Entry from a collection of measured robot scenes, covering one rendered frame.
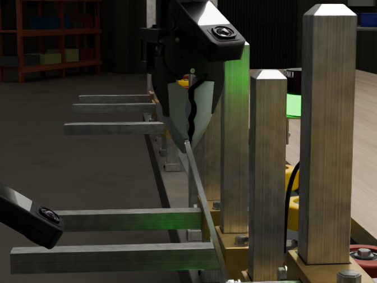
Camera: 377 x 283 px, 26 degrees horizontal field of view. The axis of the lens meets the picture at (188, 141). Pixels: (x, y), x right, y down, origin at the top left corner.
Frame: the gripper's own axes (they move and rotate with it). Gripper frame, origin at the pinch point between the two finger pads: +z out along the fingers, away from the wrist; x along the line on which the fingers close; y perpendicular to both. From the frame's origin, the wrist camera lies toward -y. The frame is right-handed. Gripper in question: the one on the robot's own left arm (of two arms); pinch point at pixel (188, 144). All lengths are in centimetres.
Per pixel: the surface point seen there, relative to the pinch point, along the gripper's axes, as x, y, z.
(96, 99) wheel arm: -66, 226, 26
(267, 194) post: -3.3, -13.2, 3.6
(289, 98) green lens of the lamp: -5.7, -13.4, -6.9
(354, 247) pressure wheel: -12.9, -16.6, 10.0
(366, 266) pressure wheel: -10.1, -22.3, 10.0
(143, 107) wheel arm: -65, 173, 22
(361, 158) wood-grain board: -51, 32, 12
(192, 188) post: -29, 58, 22
